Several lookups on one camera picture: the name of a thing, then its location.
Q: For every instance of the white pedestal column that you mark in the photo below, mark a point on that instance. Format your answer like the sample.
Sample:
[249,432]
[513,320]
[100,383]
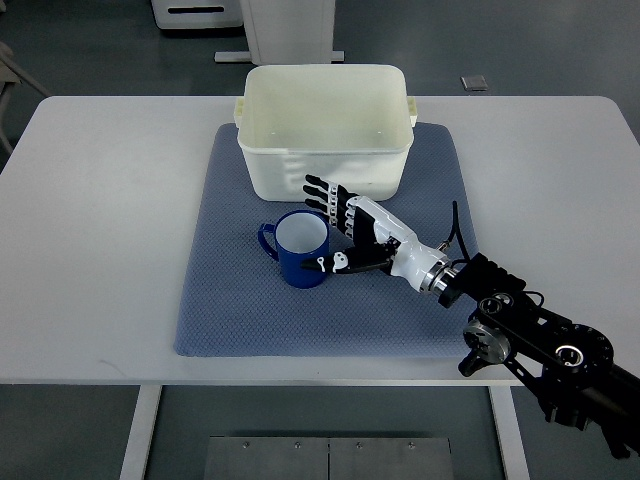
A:
[286,32]

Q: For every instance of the left white table leg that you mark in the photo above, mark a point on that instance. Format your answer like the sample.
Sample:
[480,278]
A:
[141,433]

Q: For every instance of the white cabinet with slot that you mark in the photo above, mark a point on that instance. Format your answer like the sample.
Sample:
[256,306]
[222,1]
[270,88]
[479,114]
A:
[196,14]

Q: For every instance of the blue mug white inside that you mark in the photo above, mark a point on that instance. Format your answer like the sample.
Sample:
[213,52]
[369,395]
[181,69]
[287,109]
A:
[297,236]

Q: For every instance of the beige chair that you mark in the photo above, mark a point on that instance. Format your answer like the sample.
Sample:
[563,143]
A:
[12,75]

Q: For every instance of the small grey floor plate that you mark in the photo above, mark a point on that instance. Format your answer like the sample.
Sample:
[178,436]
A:
[474,83]

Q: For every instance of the grey metal floor plate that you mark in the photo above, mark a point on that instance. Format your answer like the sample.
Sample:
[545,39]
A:
[328,458]

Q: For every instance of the black and white robotic hand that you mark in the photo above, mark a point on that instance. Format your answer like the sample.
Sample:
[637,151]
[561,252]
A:
[380,240]

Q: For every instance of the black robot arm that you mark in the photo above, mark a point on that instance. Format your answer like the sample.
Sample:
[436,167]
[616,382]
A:
[569,367]

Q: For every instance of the blue textured mat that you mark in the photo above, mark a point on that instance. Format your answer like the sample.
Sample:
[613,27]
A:
[235,302]

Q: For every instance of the cream plastic box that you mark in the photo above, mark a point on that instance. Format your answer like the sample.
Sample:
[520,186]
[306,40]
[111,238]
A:
[351,124]

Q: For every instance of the right white table leg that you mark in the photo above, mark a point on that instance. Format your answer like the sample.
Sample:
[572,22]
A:
[508,433]

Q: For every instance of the white table leg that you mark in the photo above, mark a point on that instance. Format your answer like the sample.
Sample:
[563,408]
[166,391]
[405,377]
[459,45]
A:
[508,433]
[141,433]

